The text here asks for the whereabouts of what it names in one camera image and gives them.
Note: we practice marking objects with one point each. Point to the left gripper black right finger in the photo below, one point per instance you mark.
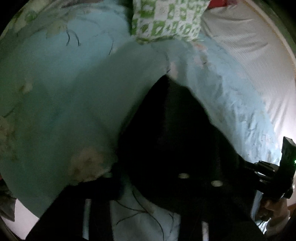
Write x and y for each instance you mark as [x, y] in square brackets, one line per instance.
[226, 215]

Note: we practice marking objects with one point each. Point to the white striped pillow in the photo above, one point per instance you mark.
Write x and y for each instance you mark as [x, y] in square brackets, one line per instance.
[256, 42]

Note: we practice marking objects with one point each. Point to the person's right hand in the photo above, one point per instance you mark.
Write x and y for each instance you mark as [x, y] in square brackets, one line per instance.
[272, 211]

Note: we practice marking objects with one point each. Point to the black pants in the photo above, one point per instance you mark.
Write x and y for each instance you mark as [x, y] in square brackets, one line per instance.
[168, 149]

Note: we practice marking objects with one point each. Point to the green white patterned pillow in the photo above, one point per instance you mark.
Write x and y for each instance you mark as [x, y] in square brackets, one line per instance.
[161, 20]

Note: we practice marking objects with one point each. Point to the red floral blanket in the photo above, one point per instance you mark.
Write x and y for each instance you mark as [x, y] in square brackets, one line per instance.
[221, 3]

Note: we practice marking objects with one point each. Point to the light blue floral bedsheet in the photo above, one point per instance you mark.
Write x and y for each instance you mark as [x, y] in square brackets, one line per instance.
[68, 135]

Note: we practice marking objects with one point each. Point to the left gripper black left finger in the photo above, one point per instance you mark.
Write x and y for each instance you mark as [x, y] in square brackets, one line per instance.
[80, 209]

